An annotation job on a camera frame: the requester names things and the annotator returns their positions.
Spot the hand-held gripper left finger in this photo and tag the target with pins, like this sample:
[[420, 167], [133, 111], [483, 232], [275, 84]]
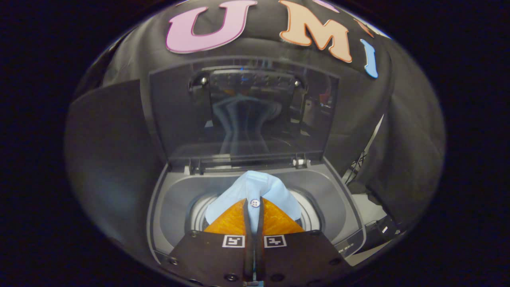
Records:
[[248, 247]]

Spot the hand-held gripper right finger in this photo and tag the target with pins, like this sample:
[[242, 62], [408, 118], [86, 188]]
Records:
[[260, 247]]

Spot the light blue shirt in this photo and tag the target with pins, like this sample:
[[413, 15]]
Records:
[[259, 185]]

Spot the grey washing machine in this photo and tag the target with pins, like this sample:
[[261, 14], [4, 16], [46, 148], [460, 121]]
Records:
[[175, 199]]

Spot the dark glass washing machine lid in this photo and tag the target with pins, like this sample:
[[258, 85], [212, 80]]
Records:
[[175, 111]]

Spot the small black device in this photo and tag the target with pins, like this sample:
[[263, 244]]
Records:
[[380, 233]]

